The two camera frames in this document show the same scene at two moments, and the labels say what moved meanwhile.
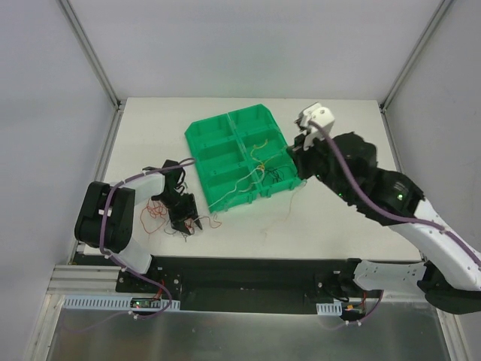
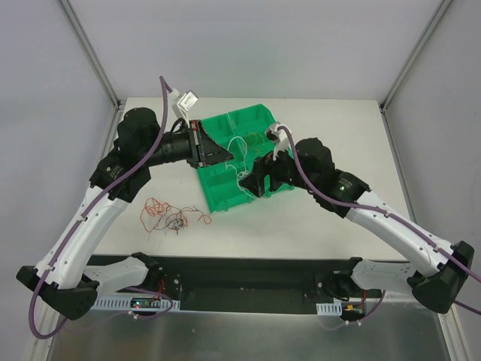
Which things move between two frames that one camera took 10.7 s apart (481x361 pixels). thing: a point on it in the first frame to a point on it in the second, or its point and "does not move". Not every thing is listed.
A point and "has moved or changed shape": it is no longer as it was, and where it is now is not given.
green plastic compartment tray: (226, 175) does not move
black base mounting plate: (246, 284) does not move
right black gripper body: (301, 159) to (268, 174)
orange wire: (255, 147) to (256, 139)
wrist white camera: (313, 131) to (279, 136)
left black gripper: (184, 214) to (195, 143)
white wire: (262, 167) has moved or changed shape
